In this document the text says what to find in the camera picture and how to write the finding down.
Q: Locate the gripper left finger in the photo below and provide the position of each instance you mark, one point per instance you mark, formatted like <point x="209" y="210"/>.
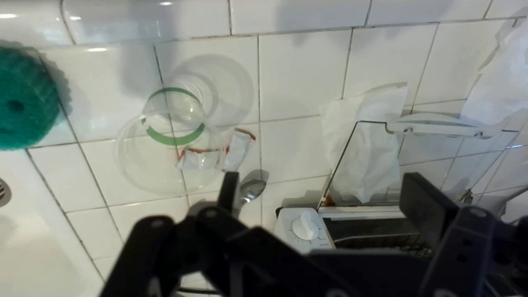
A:
<point x="214" y="255"/>

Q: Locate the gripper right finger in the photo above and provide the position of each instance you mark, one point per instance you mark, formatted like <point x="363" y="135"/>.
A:
<point x="462" y="247"/>

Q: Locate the white toaster oven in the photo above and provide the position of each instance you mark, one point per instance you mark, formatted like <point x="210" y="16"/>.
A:
<point x="288" y="231"/>

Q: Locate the glass oven door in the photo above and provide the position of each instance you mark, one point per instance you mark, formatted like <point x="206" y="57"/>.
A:
<point x="433" y="165"/>

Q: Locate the metal oven rack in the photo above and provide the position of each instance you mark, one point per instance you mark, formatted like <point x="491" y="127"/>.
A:
<point x="371" y="241"/>

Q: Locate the white oven knob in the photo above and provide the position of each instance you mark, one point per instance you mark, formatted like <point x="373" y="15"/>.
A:
<point x="305" y="226"/>

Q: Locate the metal spoon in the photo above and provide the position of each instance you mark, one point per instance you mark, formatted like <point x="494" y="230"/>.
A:
<point x="251" y="189"/>

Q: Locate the white sachet red print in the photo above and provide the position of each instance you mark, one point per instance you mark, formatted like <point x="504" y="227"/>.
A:
<point x="202" y="159"/>
<point x="238" y="148"/>

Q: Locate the clear plastic cup green band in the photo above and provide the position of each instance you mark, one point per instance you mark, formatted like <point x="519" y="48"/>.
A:
<point x="165" y="165"/>

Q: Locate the white paper napkin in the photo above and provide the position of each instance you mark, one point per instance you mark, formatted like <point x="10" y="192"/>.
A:
<point x="363" y="136"/>

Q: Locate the white plastic bag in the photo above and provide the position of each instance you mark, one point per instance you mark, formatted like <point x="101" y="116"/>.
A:
<point x="501" y="78"/>

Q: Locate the white sink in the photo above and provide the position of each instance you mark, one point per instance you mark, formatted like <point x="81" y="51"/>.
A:
<point x="37" y="247"/>

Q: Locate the green round scrubber sponge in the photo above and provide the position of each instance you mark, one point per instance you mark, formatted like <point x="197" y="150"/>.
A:
<point x="24" y="99"/>

